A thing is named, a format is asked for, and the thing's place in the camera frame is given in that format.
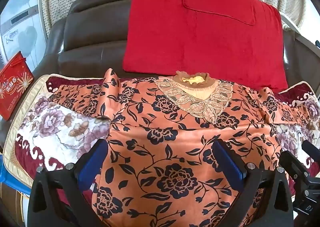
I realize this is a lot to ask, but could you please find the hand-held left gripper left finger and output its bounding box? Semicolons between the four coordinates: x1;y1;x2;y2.
27;139;109;227

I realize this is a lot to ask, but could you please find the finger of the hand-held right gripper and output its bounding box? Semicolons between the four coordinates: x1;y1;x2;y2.
279;151;311;185
301;139;320;158

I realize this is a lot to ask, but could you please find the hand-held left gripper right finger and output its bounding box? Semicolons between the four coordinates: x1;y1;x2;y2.
212;139;294;227

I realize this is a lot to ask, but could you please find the orange floral blouse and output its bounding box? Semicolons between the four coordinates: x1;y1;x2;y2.
49;68;312;227

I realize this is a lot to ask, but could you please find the floral plush blanket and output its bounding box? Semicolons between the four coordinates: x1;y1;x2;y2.
4;74;320;207

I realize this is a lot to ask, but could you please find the blue box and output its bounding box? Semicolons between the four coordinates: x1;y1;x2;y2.
0;154;25;195

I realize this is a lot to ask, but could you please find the brown leather sofa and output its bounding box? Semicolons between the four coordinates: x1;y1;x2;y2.
47;0;320;92

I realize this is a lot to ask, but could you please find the red fleece cloth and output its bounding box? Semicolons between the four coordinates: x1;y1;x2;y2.
122;0;289;92

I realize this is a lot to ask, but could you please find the white appliance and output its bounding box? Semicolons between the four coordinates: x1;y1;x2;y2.
0;0;48;67

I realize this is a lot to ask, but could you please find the white metal frame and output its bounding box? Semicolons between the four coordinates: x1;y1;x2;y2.
281;12;320;51

